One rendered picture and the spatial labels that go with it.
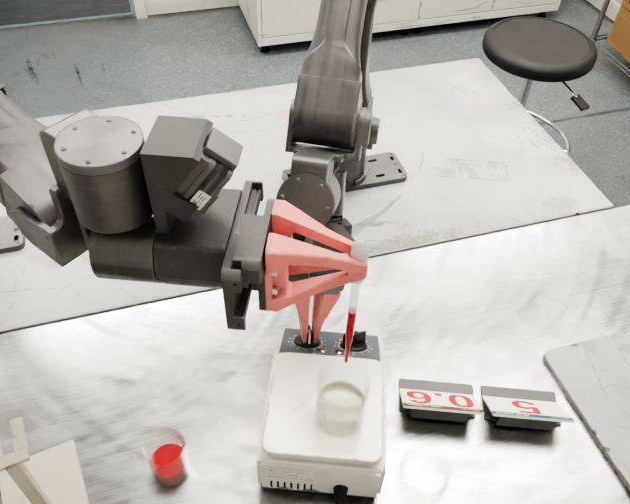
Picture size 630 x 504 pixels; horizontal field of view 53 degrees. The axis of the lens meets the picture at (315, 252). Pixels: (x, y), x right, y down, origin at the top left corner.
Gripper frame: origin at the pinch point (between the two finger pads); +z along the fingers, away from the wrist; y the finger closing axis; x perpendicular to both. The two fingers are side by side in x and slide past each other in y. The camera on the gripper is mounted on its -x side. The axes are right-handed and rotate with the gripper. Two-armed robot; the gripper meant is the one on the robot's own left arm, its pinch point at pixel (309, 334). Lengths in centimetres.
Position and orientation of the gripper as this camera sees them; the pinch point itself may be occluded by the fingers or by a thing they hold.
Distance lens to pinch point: 74.3
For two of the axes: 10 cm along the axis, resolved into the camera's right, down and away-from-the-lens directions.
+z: -0.7, 9.6, 2.6
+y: 9.9, 0.2, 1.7
